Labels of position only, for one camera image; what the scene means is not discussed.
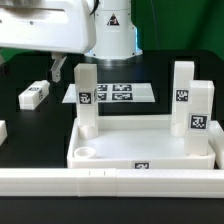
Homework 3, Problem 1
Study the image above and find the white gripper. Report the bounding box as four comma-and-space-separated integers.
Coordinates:
0, 0, 97, 82

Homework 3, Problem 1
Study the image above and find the white desk tabletop tray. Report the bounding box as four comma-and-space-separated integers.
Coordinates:
67, 115, 215, 169

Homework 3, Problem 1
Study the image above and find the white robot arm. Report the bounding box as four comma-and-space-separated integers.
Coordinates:
0, 0, 141, 82

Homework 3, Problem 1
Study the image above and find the white block at left edge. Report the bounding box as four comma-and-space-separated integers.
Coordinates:
0, 120, 7, 146

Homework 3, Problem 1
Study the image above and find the white marker base plate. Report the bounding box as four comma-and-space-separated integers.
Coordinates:
62, 83, 155, 103

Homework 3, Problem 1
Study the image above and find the white L-shaped fence wall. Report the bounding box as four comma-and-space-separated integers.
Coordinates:
0, 120, 224, 198

